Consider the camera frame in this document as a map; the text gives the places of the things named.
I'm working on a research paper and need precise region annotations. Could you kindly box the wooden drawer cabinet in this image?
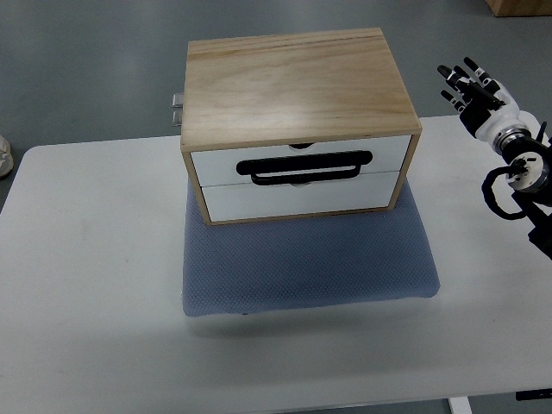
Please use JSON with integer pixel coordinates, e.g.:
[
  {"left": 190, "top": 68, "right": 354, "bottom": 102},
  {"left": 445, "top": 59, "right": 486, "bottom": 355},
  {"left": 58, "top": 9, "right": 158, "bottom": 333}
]
[{"left": 181, "top": 28, "right": 422, "bottom": 225}]

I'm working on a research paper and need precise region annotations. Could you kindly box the black table control panel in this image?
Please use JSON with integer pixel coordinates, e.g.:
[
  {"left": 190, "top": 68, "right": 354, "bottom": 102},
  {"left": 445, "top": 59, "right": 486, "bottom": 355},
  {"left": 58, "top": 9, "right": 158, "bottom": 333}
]
[{"left": 515, "top": 388, "right": 552, "bottom": 401}]

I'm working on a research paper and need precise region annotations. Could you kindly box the metal table clamp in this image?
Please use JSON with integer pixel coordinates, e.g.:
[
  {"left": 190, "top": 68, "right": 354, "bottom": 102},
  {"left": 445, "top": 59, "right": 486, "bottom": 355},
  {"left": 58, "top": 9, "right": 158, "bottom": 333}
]
[{"left": 172, "top": 92, "right": 184, "bottom": 127}]

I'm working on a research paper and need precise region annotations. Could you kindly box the white shoe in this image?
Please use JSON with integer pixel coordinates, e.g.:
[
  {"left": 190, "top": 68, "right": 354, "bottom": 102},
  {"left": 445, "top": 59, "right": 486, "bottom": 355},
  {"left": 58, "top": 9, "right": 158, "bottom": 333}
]
[{"left": 0, "top": 136, "right": 14, "bottom": 179}]

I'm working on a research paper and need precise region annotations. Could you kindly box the white bottom drawer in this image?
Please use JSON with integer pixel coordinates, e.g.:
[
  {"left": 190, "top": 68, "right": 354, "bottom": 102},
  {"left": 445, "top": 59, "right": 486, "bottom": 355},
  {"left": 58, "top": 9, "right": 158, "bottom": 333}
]
[{"left": 203, "top": 172, "right": 398, "bottom": 222}]

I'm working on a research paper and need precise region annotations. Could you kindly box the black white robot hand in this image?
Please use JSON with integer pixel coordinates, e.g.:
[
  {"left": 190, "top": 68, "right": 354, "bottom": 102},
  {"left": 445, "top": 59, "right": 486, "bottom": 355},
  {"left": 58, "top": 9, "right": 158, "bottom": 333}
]
[{"left": 437, "top": 57, "right": 531, "bottom": 154}]

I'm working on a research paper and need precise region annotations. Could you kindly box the white table leg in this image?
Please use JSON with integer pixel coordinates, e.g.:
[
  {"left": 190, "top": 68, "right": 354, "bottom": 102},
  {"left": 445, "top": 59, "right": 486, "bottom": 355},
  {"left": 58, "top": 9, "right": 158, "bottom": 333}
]
[{"left": 448, "top": 397, "right": 473, "bottom": 414}]

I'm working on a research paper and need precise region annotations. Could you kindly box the blue perforated mat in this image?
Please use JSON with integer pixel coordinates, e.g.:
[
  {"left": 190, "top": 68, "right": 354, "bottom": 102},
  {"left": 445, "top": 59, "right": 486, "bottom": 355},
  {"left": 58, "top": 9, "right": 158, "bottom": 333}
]
[{"left": 182, "top": 187, "right": 440, "bottom": 317}]

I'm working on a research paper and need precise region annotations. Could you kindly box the cardboard box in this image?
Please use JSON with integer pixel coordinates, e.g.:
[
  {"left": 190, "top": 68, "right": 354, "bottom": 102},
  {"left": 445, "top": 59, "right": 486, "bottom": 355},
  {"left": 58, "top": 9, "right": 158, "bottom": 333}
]
[{"left": 486, "top": 0, "right": 552, "bottom": 17}]

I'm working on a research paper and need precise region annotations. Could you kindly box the white top drawer black handle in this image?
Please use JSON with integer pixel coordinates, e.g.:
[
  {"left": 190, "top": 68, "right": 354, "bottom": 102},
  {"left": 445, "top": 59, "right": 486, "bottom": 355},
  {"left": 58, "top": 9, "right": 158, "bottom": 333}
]
[{"left": 191, "top": 135, "right": 411, "bottom": 186}]

